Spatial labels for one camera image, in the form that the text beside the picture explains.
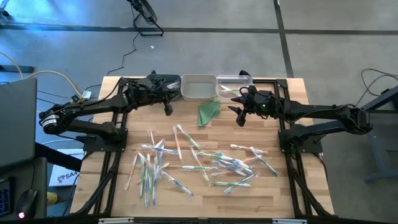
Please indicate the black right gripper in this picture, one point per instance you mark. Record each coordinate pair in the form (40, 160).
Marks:
(262, 104)

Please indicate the green cloth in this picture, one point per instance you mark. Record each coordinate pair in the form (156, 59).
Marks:
(208, 113)

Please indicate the orange toothbrush in clear wrapper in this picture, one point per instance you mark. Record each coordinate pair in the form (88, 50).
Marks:
(196, 157)
(250, 159)
(131, 171)
(177, 143)
(248, 148)
(151, 137)

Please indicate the dark desk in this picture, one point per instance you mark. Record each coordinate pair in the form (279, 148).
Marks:
(40, 174)

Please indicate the black computer mouse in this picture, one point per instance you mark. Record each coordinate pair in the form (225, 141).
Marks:
(26, 203)

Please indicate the green toothbrush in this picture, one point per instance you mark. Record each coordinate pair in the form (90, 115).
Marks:
(189, 138)
(230, 184)
(142, 174)
(150, 174)
(199, 168)
(230, 91)
(214, 155)

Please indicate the backlit keyboard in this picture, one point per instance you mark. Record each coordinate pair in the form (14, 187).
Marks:
(3, 199)

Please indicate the grey computer monitor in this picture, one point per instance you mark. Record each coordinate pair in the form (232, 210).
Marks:
(17, 121)

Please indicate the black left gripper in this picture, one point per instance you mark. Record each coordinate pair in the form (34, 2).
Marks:
(149, 90)

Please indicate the dark green plastic bin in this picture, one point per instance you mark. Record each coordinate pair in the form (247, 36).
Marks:
(174, 77)

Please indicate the white table bracket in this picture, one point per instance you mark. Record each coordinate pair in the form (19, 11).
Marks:
(289, 221)
(115, 221)

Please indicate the beige plastic bin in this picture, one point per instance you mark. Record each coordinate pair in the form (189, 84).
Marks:
(199, 88)

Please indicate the clear plastic bin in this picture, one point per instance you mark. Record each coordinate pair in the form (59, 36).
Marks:
(227, 81)

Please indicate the black round clamp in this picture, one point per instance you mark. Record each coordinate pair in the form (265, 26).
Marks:
(245, 73)

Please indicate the black stand foot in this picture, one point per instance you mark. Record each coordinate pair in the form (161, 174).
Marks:
(15, 68)

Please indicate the yellow object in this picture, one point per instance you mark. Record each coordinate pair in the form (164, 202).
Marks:
(52, 198)

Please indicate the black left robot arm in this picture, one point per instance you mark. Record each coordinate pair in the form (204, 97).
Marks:
(93, 105)

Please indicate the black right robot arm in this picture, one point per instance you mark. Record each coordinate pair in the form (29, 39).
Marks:
(326, 110)

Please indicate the grey desk frame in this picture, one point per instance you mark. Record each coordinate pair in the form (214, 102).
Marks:
(377, 155)

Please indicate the white printed box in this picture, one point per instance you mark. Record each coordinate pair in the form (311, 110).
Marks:
(63, 177)

